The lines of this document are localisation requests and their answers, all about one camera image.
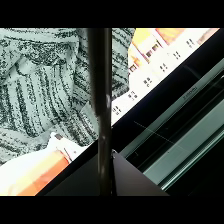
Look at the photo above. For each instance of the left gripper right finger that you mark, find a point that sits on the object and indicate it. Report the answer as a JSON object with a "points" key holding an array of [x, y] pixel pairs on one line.
{"points": [[133, 180]]}

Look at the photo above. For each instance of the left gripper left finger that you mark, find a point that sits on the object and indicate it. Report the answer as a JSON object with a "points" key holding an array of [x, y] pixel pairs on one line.
{"points": [[81, 183]]}

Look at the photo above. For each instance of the black and white patterned shirt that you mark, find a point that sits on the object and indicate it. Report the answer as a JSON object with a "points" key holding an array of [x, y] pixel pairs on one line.
{"points": [[33, 100]]}

